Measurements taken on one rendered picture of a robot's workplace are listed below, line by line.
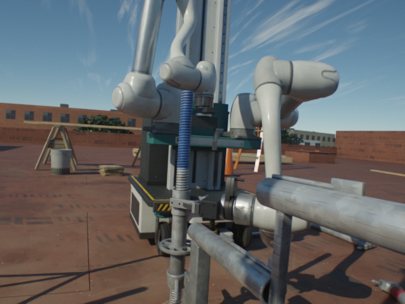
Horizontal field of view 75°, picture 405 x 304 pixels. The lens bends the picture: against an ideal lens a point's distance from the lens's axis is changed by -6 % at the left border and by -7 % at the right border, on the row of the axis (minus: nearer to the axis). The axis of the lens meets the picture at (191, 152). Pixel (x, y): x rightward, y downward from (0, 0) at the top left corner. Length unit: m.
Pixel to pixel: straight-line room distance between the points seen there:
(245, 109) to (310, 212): 1.33
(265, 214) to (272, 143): 0.29
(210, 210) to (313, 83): 0.62
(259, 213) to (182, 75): 0.65
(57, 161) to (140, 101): 3.19
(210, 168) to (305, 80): 0.91
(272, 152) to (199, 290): 0.49
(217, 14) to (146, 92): 0.83
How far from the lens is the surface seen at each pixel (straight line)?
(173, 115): 1.50
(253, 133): 1.70
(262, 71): 1.11
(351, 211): 0.34
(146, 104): 1.39
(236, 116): 1.68
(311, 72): 1.13
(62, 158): 4.43
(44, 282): 1.39
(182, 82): 1.19
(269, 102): 1.02
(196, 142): 1.53
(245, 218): 0.80
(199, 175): 1.82
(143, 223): 1.66
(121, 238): 1.84
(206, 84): 1.27
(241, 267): 0.55
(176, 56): 1.23
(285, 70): 1.11
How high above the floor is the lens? 0.63
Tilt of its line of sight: 3 degrees down
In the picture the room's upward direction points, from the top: 3 degrees clockwise
